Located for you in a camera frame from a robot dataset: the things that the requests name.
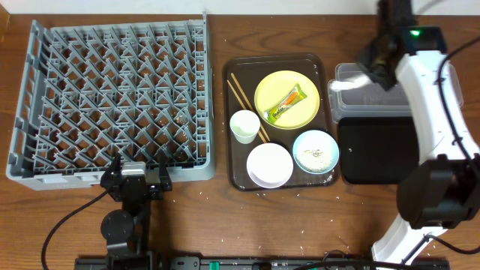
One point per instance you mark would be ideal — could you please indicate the white tissue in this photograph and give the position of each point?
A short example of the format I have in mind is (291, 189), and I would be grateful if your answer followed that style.
(354, 82)

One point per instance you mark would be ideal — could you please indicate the light blue bowl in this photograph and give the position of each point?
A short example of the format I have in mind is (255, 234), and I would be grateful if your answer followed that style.
(316, 139)

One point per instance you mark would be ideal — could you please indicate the pink white bowl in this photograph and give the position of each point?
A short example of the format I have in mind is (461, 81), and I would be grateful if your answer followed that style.
(269, 165)

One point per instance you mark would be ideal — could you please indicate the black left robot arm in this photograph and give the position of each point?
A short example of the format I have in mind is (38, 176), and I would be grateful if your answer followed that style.
(126, 230)

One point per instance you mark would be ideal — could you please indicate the black waste tray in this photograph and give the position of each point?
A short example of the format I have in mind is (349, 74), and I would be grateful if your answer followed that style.
(377, 150)

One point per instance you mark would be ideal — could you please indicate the dark brown serving tray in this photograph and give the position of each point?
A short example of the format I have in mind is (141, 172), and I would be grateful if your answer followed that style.
(249, 71)

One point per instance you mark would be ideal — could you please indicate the wooden chopstick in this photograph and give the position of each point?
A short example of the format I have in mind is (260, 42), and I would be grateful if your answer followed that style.
(240, 101)
(263, 134)

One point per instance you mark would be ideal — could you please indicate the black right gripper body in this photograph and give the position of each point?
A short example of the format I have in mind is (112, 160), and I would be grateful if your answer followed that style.
(368, 61)

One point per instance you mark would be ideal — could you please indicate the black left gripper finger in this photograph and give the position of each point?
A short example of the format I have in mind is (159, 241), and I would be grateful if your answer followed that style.
(162, 169)
(115, 167)

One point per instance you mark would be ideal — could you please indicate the rice food scraps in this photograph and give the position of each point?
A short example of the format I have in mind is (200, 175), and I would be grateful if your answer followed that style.
(315, 160)

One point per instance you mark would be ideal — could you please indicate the green orange snack wrapper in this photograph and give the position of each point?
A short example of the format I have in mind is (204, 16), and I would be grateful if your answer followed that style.
(295, 95)

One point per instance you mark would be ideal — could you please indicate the left wooden chopstick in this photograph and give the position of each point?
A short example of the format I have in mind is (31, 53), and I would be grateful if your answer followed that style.
(240, 101)

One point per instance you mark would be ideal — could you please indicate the yellow plate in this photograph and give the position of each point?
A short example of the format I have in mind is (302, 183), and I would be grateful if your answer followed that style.
(275, 87)

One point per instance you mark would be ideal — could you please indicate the white paper cup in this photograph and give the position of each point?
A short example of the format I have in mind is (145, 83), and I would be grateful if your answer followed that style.
(245, 126)

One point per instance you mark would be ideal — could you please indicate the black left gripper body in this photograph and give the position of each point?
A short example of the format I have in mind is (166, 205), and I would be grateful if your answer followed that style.
(151, 187)

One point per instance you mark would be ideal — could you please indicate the right wooden chopstick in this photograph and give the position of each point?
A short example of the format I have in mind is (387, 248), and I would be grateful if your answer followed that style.
(263, 134)

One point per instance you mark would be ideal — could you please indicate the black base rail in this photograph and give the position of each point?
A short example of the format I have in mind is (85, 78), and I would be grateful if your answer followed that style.
(196, 263)

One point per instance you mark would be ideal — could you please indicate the grey plastic dishwasher rack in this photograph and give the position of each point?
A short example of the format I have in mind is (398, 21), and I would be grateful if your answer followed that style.
(89, 92)

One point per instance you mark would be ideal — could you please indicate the clear plastic waste bin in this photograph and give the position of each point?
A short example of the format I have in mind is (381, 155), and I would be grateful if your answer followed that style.
(368, 101)

